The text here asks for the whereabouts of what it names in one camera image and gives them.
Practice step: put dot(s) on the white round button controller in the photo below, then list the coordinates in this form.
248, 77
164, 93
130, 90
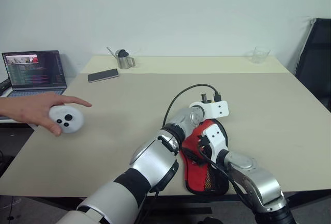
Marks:
72, 119

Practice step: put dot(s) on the black device beside laptop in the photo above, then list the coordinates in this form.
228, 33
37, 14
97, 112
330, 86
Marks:
3, 87

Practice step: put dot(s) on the clear glass cup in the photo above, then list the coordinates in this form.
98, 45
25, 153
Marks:
258, 55

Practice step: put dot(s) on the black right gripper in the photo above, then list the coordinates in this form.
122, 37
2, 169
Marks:
205, 154

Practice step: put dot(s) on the red fabric pouch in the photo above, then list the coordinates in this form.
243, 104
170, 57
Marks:
196, 176

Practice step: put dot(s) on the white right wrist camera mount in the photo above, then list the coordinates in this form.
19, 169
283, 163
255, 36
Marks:
217, 141

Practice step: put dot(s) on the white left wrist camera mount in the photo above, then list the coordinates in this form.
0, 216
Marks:
216, 109

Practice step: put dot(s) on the dark rounded shape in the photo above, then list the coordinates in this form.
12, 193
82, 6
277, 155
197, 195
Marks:
210, 220

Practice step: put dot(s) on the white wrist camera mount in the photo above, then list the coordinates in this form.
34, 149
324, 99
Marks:
217, 141
216, 109

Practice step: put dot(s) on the black smartphone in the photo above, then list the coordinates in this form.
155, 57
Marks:
103, 75

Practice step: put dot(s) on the person's bare forearm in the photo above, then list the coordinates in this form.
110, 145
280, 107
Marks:
3, 107

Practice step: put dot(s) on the open grey laptop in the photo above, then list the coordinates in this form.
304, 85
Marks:
33, 71

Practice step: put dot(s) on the black office chair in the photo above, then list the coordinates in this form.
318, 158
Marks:
315, 61

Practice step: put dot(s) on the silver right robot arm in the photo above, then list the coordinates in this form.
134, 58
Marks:
258, 182

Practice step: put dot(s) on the steel long-spout pitcher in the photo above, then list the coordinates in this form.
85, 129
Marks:
125, 62

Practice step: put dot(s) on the person's bare hand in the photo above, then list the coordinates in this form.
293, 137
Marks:
33, 107

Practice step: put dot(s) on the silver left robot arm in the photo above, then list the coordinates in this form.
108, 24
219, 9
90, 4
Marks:
152, 162

